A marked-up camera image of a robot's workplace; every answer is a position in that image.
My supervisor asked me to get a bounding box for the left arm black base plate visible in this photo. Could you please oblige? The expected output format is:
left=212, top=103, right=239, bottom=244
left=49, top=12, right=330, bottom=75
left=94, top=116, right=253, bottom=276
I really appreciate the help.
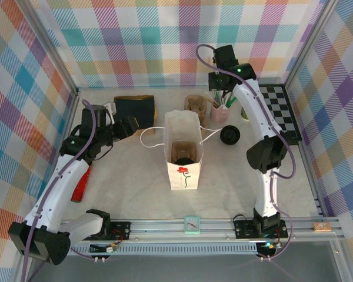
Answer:
left=105, top=220, right=132, bottom=242

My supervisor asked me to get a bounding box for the aluminium frame post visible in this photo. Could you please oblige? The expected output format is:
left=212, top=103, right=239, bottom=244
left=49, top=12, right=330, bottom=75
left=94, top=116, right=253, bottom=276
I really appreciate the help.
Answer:
left=284, top=0, right=341, bottom=89
left=22, top=0, right=80, bottom=95

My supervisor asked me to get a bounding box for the brown cardboard napkin box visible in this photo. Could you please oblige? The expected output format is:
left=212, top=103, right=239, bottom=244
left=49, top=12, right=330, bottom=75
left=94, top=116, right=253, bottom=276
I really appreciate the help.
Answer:
left=113, top=95, right=159, bottom=136

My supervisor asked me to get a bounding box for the pink straw holder cup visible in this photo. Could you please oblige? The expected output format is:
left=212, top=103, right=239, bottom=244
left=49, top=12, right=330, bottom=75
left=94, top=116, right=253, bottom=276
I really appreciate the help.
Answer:
left=209, top=102, right=231, bottom=124

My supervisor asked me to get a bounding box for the small mint green clock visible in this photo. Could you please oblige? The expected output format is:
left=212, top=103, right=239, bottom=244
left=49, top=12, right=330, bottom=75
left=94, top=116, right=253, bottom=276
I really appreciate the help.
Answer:
left=184, top=216, right=201, bottom=235

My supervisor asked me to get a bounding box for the aluminium side rail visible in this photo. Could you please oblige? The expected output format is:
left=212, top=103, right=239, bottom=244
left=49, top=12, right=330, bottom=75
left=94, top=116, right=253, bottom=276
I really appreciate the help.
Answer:
left=285, top=83, right=327, bottom=218
left=39, top=88, right=80, bottom=221

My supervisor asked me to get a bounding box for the red flat bar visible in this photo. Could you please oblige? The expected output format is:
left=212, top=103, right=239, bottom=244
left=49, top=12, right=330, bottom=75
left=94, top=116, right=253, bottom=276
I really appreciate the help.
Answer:
left=70, top=166, right=92, bottom=203

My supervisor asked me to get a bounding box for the black and white chessboard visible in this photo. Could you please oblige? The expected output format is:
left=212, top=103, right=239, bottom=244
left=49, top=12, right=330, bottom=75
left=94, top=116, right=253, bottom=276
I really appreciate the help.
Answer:
left=257, top=84, right=303, bottom=145

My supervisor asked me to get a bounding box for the brown pulp cup carrier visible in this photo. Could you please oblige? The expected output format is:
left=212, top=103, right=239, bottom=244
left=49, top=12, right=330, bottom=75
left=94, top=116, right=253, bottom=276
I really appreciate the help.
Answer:
left=171, top=140, right=198, bottom=162

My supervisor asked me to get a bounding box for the grey slotted cable duct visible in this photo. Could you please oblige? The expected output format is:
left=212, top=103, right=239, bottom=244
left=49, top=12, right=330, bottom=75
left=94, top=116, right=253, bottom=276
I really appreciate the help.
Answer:
left=67, top=245, right=264, bottom=257

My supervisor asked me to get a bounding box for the stack of black cup lids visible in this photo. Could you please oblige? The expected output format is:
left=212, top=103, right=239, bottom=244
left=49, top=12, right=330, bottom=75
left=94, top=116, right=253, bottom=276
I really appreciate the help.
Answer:
left=219, top=125, right=241, bottom=146

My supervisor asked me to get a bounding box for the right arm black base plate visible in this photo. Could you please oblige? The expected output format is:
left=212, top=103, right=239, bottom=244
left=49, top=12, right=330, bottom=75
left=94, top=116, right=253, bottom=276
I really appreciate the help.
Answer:
left=233, top=219, right=289, bottom=240

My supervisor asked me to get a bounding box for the aluminium front rail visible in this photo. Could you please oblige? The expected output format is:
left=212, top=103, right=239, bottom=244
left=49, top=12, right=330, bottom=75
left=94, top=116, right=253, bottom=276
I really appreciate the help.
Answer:
left=58, top=219, right=344, bottom=243

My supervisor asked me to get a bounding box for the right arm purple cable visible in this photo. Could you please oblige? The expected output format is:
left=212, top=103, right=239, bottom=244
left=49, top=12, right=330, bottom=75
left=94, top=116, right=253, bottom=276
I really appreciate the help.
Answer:
left=196, top=43, right=298, bottom=262

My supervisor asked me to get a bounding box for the white flower paper bag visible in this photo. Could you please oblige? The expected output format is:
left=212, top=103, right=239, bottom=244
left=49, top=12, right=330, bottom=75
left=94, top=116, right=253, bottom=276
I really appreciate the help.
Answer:
left=139, top=109, right=223, bottom=191

